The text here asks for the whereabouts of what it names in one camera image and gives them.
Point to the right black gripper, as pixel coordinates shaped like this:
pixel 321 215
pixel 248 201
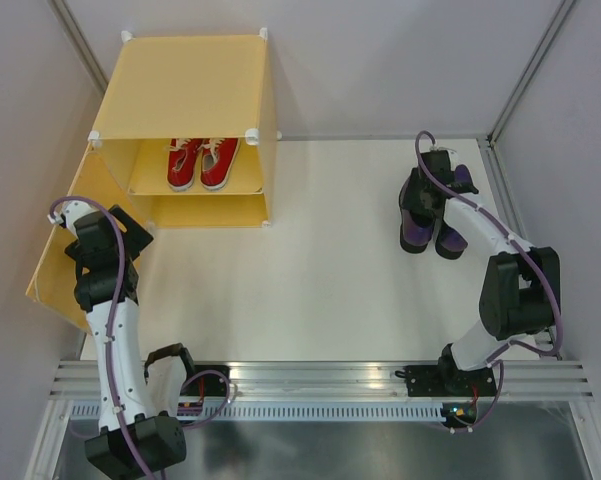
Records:
pixel 411 196

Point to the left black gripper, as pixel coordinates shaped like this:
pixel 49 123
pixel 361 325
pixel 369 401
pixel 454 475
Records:
pixel 135 237

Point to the purple leather loafer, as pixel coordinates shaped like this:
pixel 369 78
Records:
pixel 416 229
pixel 451 243

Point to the red canvas sneaker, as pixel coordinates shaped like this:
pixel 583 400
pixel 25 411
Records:
pixel 218 155
pixel 183 153

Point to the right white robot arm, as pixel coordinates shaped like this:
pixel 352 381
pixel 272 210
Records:
pixel 520 291

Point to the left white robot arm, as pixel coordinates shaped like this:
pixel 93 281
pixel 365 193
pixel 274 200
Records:
pixel 139 432

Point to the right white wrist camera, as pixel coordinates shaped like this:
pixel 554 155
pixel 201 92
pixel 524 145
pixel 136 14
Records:
pixel 441 162

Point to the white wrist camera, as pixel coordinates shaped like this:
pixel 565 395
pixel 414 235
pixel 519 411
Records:
pixel 69 214
pixel 441 162

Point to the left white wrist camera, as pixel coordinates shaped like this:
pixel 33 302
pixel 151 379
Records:
pixel 69 214

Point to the aluminium frame post right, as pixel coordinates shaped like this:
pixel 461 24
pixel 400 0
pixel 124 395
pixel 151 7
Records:
pixel 488 143

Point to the aluminium frame post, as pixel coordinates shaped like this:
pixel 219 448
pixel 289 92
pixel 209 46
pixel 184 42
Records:
pixel 488 143
pixel 77 39

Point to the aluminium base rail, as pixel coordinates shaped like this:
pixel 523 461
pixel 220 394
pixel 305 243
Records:
pixel 524 381

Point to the white slotted cable duct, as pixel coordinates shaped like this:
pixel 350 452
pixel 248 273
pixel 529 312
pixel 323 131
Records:
pixel 323 411

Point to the aluminium frame post left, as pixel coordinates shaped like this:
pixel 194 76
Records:
pixel 77 39

